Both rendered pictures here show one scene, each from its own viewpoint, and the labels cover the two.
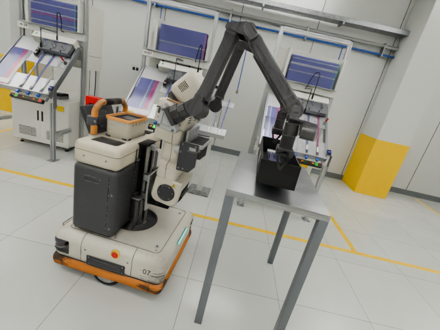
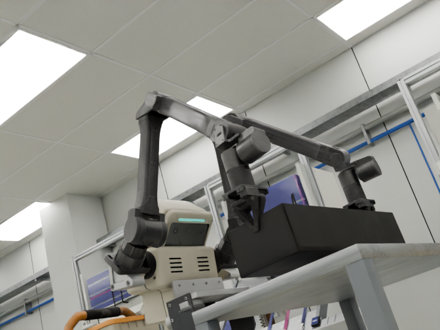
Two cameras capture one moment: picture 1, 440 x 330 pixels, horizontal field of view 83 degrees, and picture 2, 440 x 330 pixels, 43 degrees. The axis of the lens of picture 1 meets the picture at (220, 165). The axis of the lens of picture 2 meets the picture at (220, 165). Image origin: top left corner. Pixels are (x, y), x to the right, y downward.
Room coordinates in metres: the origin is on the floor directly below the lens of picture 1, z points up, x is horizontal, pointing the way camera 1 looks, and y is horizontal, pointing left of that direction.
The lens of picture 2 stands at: (-0.06, -0.86, 0.63)
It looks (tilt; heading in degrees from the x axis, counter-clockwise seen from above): 21 degrees up; 31
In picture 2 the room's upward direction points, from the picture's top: 17 degrees counter-clockwise
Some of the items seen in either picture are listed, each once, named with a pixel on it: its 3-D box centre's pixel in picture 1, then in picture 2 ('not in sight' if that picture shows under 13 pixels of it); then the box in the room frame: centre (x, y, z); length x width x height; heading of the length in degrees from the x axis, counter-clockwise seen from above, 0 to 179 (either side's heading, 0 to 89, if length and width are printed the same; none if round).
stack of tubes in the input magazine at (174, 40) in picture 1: (183, 42); (272, 211); (2.98, 0.70, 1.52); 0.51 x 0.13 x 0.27; 89
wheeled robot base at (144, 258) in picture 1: (133, 233); not in sight; (1.38, 0.46, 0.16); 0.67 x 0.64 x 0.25; 84
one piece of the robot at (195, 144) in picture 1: (192, 146); (209, 311); (1.35, 0.17, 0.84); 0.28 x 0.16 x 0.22; 174
